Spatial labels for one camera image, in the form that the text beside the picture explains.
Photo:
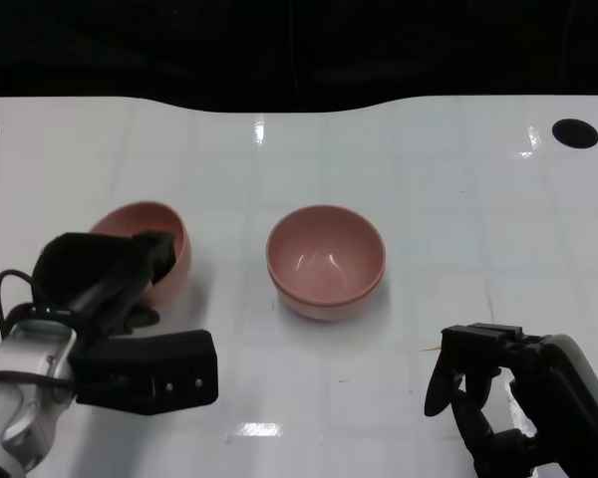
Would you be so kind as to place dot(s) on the pink bowl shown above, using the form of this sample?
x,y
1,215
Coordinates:
x,y
324,249
177,279
324,311

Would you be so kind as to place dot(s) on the black cloth backdrop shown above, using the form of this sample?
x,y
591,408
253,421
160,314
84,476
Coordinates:
x,y
129,50

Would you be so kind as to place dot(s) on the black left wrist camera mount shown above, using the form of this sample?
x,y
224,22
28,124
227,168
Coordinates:
x,y
154,373

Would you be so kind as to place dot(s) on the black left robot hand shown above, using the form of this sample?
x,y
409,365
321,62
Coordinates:
x,y
80,269

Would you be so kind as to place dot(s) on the black round table grommet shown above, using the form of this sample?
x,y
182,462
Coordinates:
x,y
574,133

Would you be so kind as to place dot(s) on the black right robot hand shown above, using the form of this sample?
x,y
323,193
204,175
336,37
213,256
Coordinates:
x,y
568,398

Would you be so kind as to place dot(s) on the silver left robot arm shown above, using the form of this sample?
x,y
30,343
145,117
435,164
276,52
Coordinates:
x,y
25,348

